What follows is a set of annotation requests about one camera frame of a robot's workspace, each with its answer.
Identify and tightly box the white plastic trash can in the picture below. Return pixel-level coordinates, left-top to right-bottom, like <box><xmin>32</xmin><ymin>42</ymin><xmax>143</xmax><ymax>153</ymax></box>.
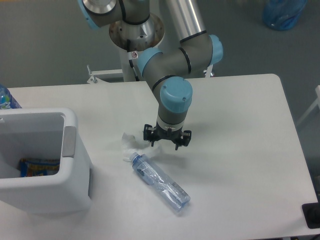
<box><xmin>0</xmin><ymin>108</ymin><xmax>93</xmax><ymax>214</ymax></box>

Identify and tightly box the white paper tissue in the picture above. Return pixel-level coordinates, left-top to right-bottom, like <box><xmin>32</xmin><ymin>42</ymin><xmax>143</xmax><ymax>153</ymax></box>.
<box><xmin>121</xmin><ymin>132</ymin><xmax>162</xmax><ymax>162</ymax></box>

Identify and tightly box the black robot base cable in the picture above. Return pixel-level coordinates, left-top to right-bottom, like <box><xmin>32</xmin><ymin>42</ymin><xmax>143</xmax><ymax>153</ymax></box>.
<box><xmin>126</xmin><ymin>39</ymin><xmax>140</xmax><ymax>82</ymax></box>

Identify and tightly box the blue labelled water bottle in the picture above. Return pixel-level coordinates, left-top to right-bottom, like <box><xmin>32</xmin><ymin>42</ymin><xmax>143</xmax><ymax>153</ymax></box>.
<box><xmin>0</xmin><ymin>84</ymin><xmax>22</xmax><ymax>110</ymax></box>

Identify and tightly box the black device at table edge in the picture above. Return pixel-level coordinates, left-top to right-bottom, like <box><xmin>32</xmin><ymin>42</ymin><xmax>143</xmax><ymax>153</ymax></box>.
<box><xmin>302</xmin><ymin>202</ymin><xmax>320</xmax><ymax>229</ymax></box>

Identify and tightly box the colourful snack wrapper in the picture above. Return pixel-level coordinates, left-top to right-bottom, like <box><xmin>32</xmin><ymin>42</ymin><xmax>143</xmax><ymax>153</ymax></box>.
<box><xmin>19</xmin><ymin>158</ymin><xmax>60</xmax><ymax>178</ymax></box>

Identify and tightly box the white frame at right edge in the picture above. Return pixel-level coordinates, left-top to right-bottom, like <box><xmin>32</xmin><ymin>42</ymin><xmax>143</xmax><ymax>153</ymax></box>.
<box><xmin>301</xmin><ymin>85</ymin><xmax>320</xmax><ymax>121</ymax></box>

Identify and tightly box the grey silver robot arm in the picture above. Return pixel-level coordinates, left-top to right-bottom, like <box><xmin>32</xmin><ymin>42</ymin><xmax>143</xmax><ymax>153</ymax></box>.
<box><xmin>78</xmin><ymin>0</ymin><xmax>223</xmax><ymax>147</ymax></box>

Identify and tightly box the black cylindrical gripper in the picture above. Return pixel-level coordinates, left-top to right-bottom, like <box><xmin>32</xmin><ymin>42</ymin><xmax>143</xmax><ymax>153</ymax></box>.
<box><xmin>143</xmin><ymin>123</ymin><xmax>192</xmax><ymax>151</ymax></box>

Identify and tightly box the blue plastic bag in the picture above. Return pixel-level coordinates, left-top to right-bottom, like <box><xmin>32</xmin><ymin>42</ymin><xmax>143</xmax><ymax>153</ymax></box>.
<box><xmin>262</xmin><ymin>0</ymin><xmax>308</xmax><ymax>31</ymax></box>

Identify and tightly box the clear blue plastic bottle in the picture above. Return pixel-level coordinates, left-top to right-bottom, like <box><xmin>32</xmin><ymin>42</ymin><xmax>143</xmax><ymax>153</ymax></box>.
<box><xmin>129</xmin><ymin>152</ymin><xmax>191</xmax><ymax>213</ymax></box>

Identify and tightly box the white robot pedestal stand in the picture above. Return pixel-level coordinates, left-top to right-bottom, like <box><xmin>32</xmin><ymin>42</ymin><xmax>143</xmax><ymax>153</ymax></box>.
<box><xmin>86</xmin><ymin>12</ymin><xmax>221</xmax><ymax>83</ymax></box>

